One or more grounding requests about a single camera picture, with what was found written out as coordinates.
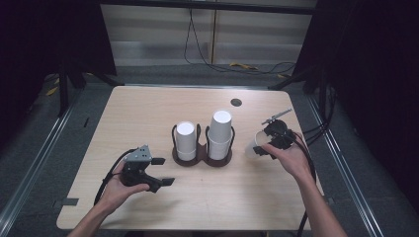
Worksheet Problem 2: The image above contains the grey tape strip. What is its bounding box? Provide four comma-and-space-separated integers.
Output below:
52, 197, 80, 208

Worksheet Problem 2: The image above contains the person's right hand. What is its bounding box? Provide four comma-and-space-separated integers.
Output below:
262, 143, 314, 182

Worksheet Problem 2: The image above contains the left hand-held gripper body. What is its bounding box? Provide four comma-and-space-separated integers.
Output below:
120, 144, 162, 194

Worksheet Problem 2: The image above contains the black cable bundle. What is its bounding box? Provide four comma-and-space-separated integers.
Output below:
302, 83, 338, 146

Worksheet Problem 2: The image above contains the black stand leg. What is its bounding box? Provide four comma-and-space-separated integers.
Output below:
57, 63, 71, 119

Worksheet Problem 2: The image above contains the left hand-held gripper black cable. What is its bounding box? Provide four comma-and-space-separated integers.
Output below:
93, 148, 137, 206

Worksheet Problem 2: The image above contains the right hand-held gripper black cable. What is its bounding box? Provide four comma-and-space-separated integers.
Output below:
290, 130, 318, 237

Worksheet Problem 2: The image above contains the dark brown double cup holder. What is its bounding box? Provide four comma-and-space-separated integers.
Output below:
171, 122, 236, 168

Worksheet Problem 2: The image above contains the person's left hand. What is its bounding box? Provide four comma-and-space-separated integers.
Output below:
98, 164, 150, 213

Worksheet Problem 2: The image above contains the hand-held gripper black cable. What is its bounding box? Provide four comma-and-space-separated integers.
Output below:
290, 130, 318, 237
93, 148, 137, 206

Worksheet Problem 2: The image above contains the white paper cup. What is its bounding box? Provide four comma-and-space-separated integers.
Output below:
207, 133, 232, 161
176, 149, 198, 162
245, 130, 272, 158
209, 110, 233, 143
175, 121, 198, 153

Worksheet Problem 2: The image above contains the black curtain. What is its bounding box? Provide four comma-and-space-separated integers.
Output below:
294, 0, 419, 215
0, 0, 117, 149

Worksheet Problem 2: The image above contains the black floor cable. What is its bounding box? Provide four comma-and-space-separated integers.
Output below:
183, 8, 297, 75

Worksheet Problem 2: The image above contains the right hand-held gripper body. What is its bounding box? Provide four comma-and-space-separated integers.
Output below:
261, 108, 296, 151

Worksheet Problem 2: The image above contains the metal floor rail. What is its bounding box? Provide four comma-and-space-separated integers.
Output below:
307, 95, 386, 237
0, 105, 77, 230

